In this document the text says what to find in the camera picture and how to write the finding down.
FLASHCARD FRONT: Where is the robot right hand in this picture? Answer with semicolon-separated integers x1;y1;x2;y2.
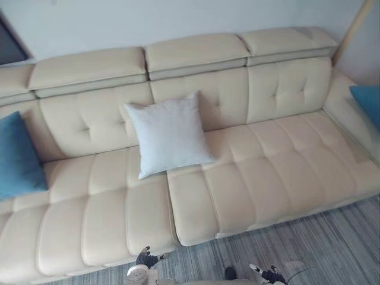
248;262;286;285

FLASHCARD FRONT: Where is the blue square cushion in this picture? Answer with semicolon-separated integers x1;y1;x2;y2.
0;110;49;202
349;85;380;133

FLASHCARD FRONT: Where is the dark framed window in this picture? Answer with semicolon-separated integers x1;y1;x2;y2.
0;6;33;67

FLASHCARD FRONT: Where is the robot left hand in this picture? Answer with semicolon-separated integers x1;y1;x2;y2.
135;254;172;270

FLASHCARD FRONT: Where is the white square cushion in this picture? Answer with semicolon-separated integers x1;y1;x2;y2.
123;90;217;181

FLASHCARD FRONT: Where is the cream leather sofa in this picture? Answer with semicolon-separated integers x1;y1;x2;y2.
0;26;380;277

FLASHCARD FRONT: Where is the light wooden pole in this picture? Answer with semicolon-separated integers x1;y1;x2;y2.
331;0;371;69

